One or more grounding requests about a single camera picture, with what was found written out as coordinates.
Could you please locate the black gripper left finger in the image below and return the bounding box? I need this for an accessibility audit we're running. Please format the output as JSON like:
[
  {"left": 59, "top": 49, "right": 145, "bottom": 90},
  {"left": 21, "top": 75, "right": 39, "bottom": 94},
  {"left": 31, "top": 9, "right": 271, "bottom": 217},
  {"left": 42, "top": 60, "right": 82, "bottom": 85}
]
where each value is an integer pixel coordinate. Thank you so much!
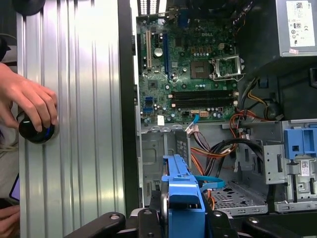
[{"left": 63, "top": 189, "right": 163, "bottom": 238}]

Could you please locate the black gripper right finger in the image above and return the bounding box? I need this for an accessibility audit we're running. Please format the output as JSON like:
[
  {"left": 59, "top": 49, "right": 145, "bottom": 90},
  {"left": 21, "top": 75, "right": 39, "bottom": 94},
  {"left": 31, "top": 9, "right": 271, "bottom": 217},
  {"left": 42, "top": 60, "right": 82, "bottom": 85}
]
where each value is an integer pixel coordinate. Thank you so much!
[{"left": 204, "top": 197, "right": 298, "bottom": 238}]

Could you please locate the hard disk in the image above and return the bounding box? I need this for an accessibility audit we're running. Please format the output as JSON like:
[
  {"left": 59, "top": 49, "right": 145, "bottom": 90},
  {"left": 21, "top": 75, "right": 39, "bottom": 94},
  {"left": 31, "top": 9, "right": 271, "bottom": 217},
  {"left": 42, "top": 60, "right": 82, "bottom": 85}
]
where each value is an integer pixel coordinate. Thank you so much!
[{"left": 160, "top": 154, "right": 208, "bottom": 238}]

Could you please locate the round black tool blue ring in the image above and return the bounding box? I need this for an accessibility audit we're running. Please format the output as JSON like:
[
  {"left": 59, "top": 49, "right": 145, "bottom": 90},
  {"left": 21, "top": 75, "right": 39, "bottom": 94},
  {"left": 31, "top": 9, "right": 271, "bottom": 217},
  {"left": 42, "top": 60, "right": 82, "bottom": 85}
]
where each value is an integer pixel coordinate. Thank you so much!
[{"left": 17, "top": 111, "right": 60, "bottom": 144}]

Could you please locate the metal disk bay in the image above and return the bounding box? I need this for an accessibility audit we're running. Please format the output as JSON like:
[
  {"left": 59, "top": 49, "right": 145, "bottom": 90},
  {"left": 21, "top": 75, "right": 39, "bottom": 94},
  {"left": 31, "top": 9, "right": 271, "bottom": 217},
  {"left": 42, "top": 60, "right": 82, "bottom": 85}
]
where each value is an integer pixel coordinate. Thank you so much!
[{"left": 140, "top": 123, "right": 269, "bottom": 215}]

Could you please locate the person's right hand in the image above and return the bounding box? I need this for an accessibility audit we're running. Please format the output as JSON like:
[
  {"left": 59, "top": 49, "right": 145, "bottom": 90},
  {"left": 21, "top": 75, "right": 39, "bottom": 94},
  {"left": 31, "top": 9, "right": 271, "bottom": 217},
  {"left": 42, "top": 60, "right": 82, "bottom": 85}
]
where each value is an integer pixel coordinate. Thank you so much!
[{"left": 0, "top": 204, "right": 21, "bottom": 238}]

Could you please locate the person's left hand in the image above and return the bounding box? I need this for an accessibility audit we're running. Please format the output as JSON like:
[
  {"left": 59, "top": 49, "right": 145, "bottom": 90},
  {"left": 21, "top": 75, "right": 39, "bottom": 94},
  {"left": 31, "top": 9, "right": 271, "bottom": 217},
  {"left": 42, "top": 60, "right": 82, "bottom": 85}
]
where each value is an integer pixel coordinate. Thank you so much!
[{"left": 0, "top": 61, "right": 59, "bottom": 133}]

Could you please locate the metal optical drive cage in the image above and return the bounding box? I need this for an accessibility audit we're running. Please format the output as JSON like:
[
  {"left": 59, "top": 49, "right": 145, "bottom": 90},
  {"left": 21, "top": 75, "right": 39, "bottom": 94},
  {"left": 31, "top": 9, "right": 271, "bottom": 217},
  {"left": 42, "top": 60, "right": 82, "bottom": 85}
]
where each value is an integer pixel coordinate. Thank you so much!
[{"left": 235, "top": 120, "right": 317, "bottom": 214}]

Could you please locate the dark smartphone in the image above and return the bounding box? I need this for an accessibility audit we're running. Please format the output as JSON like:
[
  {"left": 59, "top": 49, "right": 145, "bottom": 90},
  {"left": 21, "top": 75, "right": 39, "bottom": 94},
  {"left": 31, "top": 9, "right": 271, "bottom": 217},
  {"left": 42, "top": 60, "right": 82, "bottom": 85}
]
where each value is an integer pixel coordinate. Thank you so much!
[{"left": 9, "top": 173, "right": 20, "bottom": 202}]

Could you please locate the black open PC case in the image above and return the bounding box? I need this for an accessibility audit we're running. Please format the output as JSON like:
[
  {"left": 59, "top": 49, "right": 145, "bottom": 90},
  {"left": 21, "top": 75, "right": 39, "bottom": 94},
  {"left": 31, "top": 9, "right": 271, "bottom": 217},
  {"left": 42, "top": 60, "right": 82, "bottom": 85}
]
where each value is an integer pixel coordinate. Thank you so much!
[{"left": 117, "top": 0, "right": 317, "bottom": 224}]

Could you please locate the blue plastic cage latch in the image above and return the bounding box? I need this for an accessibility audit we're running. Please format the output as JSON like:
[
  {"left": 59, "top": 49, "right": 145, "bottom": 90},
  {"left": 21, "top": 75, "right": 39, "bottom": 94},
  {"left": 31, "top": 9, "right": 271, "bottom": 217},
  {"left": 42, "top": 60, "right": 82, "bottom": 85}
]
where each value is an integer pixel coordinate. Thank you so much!
[{"left": 283, "top": 127, "right": 317, "bottom": 161}]

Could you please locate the person's pale clothed trunk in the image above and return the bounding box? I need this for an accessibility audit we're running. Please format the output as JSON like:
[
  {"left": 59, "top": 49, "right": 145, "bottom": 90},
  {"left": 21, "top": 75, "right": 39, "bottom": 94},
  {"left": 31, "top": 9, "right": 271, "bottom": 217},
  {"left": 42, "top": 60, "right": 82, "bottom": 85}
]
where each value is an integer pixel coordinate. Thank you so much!
[{"left": 0, "top": 119, "right": 20, "bottom": 206}]

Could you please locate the black RAM slot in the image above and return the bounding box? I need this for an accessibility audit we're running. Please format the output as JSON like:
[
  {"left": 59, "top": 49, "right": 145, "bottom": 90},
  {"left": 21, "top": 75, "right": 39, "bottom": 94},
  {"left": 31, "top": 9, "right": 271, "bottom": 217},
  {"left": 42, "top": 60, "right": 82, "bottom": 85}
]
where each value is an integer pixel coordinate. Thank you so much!
[
  {"left": 171, "top": 98, "right": 235, "bottom": 104},
  {"left": 171, "top": 94, "right": 235, "bottom": 100},
  {"left": 171, "top": 90, "right": 235, "bottom": 96},
  {"left": 171, "top": 102, "right": 235, "bottom": 108}
]

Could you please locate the metal socket cover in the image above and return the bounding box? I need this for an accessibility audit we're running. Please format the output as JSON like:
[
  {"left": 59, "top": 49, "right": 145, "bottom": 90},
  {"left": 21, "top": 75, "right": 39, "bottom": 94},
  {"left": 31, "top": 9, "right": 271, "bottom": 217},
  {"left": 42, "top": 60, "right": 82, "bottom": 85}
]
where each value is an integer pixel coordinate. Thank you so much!
[{"left": 210, "top": 55, "right": 246, "bottom": 81}]

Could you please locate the green motherboard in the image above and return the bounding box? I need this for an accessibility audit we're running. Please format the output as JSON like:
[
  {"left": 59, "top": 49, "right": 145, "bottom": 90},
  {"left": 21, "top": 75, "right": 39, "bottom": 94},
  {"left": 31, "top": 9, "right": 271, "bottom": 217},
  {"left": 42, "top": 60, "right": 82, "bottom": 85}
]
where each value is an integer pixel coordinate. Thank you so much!
[{"left": 136, "top": 9, "right": 240, "bottom": 123}]

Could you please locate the CPU socket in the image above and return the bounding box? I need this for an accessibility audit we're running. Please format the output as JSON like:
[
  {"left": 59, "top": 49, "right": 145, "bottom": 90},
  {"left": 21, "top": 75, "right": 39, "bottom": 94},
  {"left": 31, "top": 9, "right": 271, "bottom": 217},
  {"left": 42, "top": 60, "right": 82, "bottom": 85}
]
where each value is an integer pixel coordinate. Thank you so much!
[{"left": 190, "top": 60, "right": 211, "bottom": 79}]

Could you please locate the blue expansion slot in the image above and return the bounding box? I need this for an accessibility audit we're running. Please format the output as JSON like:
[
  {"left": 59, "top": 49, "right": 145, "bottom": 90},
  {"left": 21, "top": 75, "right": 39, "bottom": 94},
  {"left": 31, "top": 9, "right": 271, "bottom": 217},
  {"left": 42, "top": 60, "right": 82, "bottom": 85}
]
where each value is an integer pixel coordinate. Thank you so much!
[{"left": 162, "top": 32, "right": 171, "bottom": 80}]

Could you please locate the white expansion slot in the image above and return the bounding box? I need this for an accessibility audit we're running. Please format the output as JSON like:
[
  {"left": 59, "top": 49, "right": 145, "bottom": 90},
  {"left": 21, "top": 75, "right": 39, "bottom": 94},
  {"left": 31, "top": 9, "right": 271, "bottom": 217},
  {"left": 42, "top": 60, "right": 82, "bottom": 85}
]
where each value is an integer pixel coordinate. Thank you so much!
[{"left": 146, "top": 30, "right": 152, "bottom": 69}]

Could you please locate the grey power supply unit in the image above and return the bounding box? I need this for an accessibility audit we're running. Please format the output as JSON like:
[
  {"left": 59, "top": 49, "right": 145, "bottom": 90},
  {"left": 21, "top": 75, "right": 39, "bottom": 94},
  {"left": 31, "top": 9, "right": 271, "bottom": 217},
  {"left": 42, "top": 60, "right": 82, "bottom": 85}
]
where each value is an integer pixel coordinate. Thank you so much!
[{"left": 236, "top": 0, "right": 317, "bottom": 77}]

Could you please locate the black round object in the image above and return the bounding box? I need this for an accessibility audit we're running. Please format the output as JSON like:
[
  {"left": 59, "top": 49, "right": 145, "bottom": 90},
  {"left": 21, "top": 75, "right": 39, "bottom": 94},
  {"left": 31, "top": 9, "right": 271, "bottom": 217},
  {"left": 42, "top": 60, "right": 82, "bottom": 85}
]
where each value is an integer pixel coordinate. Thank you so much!
[{"left": 12, "top": 0, "right": 47, "bottom": 16}]

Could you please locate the blue SATA wire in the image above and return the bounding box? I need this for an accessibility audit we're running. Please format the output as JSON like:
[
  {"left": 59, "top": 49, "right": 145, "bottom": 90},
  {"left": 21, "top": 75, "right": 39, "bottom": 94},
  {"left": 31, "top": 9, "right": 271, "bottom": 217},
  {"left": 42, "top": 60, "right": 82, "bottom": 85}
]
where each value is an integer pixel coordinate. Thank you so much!
[{"left": 195, "top": 175, "right": 226, "bottom": 194}]

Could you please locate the black wire loop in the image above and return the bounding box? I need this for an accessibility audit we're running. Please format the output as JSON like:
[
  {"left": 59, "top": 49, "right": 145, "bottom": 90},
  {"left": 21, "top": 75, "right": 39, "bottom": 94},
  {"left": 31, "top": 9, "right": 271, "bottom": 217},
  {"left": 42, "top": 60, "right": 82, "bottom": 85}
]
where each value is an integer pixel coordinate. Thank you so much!
[{"left": 210, "top": 138, "right": 264, "bottom": 179}]

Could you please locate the red orange wire bundle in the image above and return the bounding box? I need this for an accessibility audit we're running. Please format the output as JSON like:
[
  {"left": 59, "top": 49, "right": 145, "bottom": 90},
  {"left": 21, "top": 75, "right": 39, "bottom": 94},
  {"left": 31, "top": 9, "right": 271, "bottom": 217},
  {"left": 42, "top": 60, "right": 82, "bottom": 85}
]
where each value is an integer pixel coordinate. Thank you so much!
[{"left": 229, "top": 110, "right": 270, "bottom": 142}]

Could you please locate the blue wire with pink plug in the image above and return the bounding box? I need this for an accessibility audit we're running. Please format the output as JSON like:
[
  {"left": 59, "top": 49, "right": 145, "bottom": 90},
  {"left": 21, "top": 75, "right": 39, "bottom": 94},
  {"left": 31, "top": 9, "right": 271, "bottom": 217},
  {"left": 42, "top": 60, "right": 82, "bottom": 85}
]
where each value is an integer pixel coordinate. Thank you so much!
[{"left": 185, "top": 114, "right": 200, "bottom": 136}]

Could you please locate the yellow black wire bundle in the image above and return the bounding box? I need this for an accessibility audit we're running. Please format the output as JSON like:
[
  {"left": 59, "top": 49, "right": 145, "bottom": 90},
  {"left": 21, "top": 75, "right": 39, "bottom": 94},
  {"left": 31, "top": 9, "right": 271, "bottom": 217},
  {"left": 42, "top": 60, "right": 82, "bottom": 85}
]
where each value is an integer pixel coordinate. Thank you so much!
[{"left": 241, "top": 78, "right": 284, "bottom": 122}]

